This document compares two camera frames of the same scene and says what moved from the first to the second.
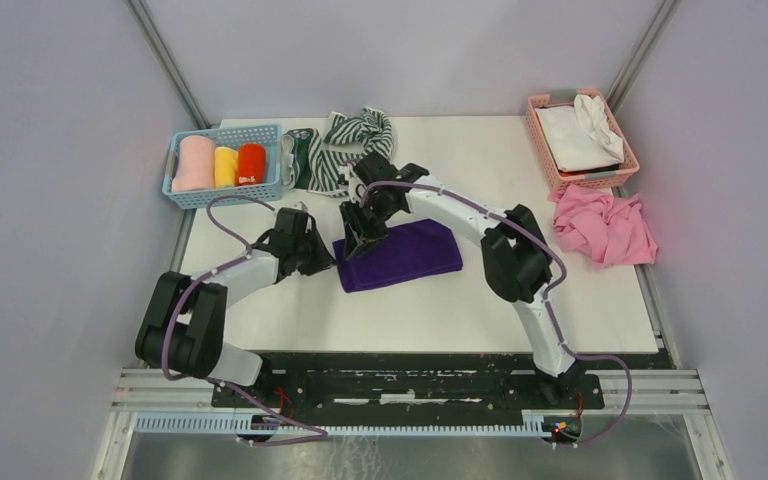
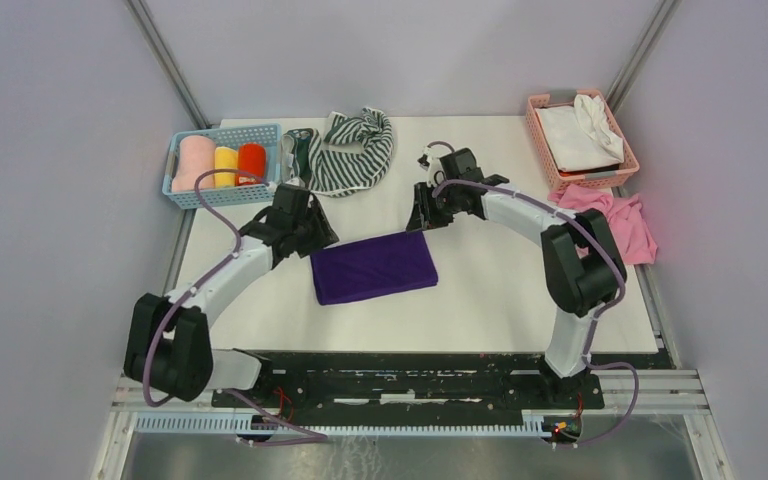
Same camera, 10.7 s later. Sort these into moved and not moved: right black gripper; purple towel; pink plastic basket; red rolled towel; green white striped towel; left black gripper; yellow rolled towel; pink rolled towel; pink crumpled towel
Moved: left black gripper; purple towel; right black gripper
Not moved: pink rolled towel; yellow rolled towel; red rolled towel; pink plastic basket; green white striped towel; pink crumpled towel
